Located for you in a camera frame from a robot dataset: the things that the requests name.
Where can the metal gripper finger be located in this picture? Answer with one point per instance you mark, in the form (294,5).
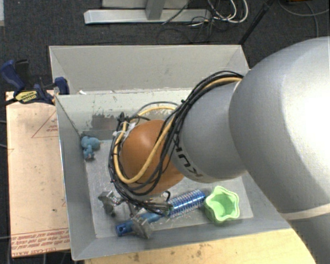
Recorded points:
(108,202)
(142,227)

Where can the blue ribbed round brush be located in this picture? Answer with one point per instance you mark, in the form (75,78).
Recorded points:
(185,202)

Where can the light blue toy animal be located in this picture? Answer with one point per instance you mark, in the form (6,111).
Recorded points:
(89,145)

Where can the green star-shaped cup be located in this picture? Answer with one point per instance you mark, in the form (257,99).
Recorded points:
(222,205)

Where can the brown cardboard board red print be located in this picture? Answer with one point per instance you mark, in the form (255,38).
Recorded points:
(34,168)

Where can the grey metal bin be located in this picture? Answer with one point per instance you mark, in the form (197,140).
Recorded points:
(150,66)

